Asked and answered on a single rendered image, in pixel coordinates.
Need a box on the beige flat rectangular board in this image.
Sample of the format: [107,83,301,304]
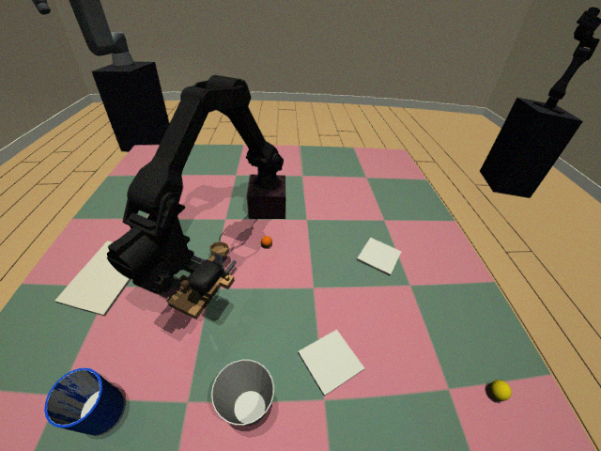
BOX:
[55,241,131,316]

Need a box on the blue mug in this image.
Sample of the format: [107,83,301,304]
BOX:
[44,368,126,436]

